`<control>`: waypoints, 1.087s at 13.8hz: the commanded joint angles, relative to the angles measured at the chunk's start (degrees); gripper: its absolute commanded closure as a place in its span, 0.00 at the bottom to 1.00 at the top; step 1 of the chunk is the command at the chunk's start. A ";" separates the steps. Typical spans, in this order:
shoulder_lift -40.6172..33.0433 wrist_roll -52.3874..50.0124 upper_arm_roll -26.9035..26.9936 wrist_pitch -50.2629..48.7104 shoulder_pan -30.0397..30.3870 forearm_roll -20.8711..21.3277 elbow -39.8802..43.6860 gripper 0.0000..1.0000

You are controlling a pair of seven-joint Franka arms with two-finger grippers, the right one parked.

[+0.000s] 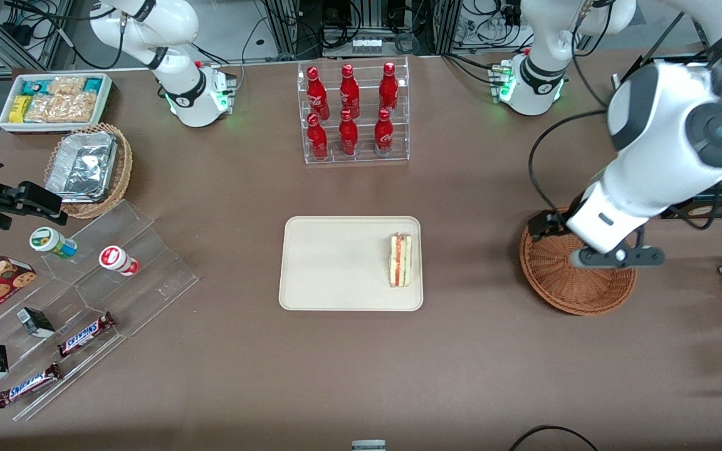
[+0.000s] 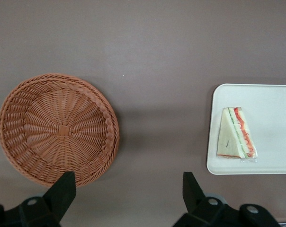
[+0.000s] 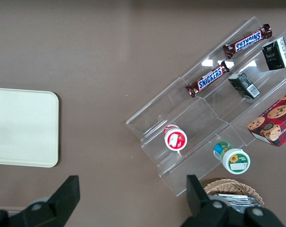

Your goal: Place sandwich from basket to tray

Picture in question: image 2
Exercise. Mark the brown round wicker basket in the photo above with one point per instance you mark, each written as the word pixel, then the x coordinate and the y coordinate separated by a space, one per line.
pixel 60 130

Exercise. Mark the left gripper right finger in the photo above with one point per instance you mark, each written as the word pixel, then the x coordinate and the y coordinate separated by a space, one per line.
pixel 195 201

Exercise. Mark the cream plastic tray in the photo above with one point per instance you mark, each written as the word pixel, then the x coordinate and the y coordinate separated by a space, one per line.
pixel 270 113

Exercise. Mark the triangle sandwich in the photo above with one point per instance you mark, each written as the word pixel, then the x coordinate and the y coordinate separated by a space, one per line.
pixel 228 137

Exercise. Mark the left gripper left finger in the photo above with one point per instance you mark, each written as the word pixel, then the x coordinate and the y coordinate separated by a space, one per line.
pixel 62 196

